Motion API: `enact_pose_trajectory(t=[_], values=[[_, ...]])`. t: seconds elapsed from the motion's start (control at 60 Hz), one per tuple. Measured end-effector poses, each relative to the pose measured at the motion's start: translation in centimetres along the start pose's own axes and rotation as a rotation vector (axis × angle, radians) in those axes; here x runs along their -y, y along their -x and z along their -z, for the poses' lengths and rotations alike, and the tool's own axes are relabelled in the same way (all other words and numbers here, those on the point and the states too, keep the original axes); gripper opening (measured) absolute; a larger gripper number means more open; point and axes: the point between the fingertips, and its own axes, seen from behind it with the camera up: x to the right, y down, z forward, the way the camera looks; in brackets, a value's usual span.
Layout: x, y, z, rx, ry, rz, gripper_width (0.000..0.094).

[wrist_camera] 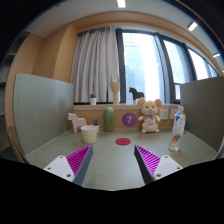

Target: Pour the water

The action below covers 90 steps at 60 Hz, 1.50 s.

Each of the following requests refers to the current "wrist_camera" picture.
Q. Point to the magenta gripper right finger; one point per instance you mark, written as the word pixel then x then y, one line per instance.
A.
pixel 154 167

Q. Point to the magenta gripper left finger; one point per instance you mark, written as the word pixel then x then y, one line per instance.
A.
pixel 73 167

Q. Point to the clear plastic water bottle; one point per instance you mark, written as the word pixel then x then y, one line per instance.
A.
pixel 178 129

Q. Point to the pale yellow cup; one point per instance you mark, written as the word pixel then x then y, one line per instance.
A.
pixel 89 134

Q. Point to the red round coaster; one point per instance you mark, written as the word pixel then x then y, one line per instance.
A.
pixel 122 141

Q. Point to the pink wooden horse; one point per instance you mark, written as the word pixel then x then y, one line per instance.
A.
pixel 76 121

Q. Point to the small potted succulent on desk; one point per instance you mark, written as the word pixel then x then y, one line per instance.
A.
pixel 96 124

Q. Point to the purple number seven disc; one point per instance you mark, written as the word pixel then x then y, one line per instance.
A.
pixel 129 119

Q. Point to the plush mouse toy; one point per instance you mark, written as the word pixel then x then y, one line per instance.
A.
pixel 149 116

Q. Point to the tall green ceramic cactus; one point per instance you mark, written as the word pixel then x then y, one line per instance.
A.
pixel 109 119

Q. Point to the left green desk partition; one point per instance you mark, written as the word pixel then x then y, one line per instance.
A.
pixel 40 107

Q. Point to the green desk partition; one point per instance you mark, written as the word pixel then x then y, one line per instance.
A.
pixel 203 103
pixel 40 107

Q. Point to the small potted plant on sill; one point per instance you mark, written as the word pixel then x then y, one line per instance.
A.
pixel 93 99

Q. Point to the black horse figurine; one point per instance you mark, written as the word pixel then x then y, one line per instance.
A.
pixel 136 95

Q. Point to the right green desk partition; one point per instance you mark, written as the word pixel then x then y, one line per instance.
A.
pixel 203 103

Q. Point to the wooden hand model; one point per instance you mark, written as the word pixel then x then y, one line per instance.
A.
pixel 115 87

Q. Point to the grey curtain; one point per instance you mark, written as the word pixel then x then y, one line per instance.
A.
pixel 95 62

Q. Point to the white wall socket left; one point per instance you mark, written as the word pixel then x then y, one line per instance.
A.
pixel 164 114

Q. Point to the white wall socket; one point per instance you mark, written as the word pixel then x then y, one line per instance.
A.
pixel 164 114
pixel 172 113

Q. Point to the white wall socket right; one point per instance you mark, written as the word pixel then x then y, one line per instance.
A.
pixel 172 113

